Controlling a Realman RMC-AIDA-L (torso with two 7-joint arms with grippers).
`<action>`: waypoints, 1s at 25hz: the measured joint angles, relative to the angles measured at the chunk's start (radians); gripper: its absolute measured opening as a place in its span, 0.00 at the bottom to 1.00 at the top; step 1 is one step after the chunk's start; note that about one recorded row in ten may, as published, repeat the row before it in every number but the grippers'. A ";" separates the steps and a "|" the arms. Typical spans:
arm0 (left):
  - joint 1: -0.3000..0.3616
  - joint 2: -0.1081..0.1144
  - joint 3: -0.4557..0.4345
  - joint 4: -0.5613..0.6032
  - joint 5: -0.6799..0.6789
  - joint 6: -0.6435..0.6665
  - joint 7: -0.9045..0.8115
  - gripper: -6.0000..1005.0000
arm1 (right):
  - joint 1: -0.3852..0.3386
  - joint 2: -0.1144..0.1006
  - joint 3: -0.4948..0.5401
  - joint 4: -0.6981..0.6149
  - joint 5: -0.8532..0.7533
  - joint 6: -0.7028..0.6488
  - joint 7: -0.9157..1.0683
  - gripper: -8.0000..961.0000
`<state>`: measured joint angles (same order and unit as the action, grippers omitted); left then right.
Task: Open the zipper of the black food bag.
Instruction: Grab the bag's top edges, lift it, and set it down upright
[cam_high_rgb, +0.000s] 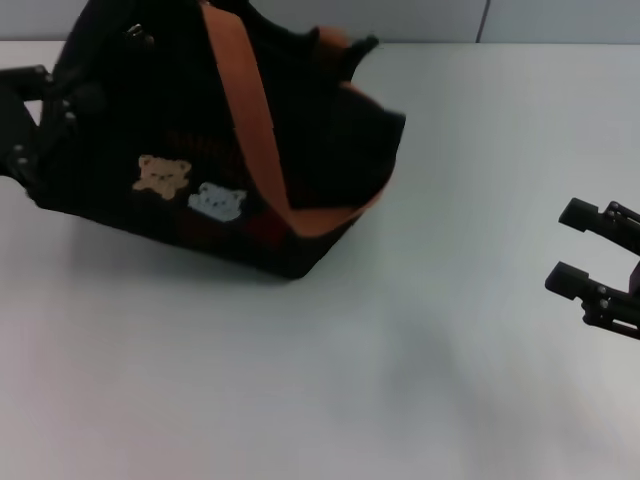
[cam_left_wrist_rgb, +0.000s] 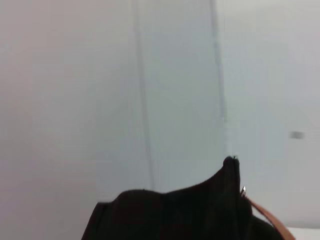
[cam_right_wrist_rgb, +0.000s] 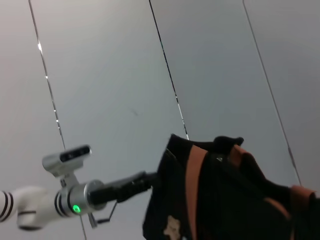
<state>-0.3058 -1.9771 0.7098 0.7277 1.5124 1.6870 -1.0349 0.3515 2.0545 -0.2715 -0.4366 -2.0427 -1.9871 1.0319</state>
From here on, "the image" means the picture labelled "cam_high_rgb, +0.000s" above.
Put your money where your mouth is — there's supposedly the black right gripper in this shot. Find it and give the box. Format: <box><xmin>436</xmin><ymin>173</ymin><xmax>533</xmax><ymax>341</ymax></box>
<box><xmin>544</xmin><ymin>197</ymin><xmax>640</xmax><ymax>342</ymax></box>

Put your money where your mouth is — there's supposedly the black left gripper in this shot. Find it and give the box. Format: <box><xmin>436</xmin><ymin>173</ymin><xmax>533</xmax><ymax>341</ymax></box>
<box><xmin>0</xmin><ymin>64</ymin><xmax>107</xmax><ymax>191</ymax></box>

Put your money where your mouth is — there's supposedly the black food bag orange strap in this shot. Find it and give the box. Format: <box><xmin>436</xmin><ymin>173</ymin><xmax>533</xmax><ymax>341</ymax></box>
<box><xmin>24</xmin><ymin>0</ymin><xmax>407</xmax><ymax>281</ymax></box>

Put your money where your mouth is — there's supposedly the large silver zipper pull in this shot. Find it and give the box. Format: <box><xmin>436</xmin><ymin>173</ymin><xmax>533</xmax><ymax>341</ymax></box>
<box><xmin>124</xmin><ymin>25</ymin><xmax>155</xmax><ymax>46</ymax></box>

